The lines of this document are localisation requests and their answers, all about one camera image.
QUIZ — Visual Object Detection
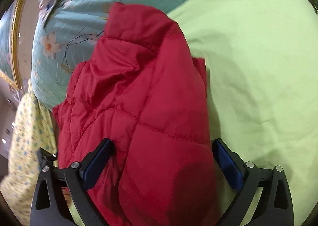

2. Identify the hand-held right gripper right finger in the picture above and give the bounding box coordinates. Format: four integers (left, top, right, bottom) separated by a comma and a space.
211, 139, 295, 226

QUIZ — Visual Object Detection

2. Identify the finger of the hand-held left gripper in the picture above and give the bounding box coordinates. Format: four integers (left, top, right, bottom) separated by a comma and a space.
37, 149, 59, 167

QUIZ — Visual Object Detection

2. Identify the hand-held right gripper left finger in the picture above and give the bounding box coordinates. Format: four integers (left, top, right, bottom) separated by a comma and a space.
30, 138, 115, 226

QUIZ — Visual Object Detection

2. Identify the teal floral quilt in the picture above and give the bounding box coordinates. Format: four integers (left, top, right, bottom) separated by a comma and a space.
31, 0, 294, 108

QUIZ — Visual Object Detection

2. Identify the yellow printed blanket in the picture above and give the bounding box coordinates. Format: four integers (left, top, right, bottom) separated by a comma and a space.
0, 79, 60, 226

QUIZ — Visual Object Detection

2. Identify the light green bed sheet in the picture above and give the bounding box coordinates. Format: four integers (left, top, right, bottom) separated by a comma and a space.
66, 0, 318, 226

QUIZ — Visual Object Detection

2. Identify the red quilted jacket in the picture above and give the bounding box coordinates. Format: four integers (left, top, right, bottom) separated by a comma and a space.
52, 1, 221, 226

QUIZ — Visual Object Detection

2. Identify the gold picture frame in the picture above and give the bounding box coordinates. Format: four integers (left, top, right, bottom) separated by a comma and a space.
0, 0, 31, 89

